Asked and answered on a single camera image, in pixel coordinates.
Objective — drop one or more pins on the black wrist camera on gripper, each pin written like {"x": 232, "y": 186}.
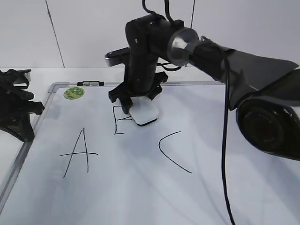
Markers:
{"x": 23, "y": 76}
{"x": 120, "y": 56}

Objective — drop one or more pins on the round green magnet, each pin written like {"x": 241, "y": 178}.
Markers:
{"x": 74, "y": 93}

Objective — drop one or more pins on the black hanging clip on frame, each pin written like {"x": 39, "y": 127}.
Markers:
{"x": 90, "y": 83}

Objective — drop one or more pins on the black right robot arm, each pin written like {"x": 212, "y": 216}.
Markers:
{"x": 264, "y": 92}

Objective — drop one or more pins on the black wrist camera on left gripper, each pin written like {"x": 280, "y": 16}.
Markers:
{"x": 23, "y": 76}

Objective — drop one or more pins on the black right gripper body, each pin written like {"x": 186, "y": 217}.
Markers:
{"x": 148, "y": 38}

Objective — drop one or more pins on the black wrist camera on right gripper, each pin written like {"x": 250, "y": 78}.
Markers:
{"x": 120, "y": 56}

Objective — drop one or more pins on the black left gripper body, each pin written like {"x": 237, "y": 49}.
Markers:
{"x": 13, "y": 97}

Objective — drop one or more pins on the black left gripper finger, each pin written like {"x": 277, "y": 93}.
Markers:
{"x": 34, "y": 107}
{"x": 19, "y": 127}

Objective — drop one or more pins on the white whiteboard with grey frame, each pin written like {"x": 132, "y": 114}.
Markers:
{"x": 90, "y": 164}

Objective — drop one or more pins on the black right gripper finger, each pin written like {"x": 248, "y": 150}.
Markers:
{"x": 126, "y": 104}
{"x": 153, "y": 93}

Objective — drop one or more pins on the white whiteboard eraser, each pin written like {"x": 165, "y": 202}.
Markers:
{"x": 143, "y": 111}

